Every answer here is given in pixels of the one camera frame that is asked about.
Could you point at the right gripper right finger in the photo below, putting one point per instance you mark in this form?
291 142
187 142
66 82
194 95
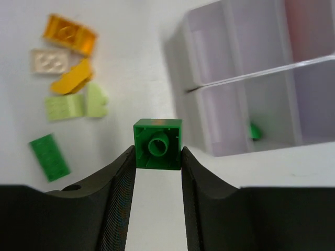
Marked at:
219 216

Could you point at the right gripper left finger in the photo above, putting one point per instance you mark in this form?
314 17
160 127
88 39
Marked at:
91 214

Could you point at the green lego plate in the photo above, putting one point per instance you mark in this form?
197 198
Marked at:
50 157

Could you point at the dark green square lego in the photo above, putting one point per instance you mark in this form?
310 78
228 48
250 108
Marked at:
256 133

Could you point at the dark green small lego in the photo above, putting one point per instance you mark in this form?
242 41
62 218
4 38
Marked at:
158 143

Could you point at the orange lego brick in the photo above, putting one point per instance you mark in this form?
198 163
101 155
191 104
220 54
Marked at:
70 34

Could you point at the light green curved lego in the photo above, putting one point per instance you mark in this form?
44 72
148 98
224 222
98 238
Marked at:
96 101

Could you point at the light green lego brick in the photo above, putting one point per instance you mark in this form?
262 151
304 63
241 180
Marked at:
64 107

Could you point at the right white divided container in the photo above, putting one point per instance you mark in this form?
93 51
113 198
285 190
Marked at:
293 105

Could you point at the white divided container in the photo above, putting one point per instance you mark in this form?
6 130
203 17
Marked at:
228 40
293 105

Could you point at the yellow curved lego brick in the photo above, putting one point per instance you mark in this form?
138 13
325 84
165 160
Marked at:
72 81

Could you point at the cream lego brick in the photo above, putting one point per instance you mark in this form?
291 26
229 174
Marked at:
49 61

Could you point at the left white divided container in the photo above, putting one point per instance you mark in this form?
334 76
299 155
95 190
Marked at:
228 40

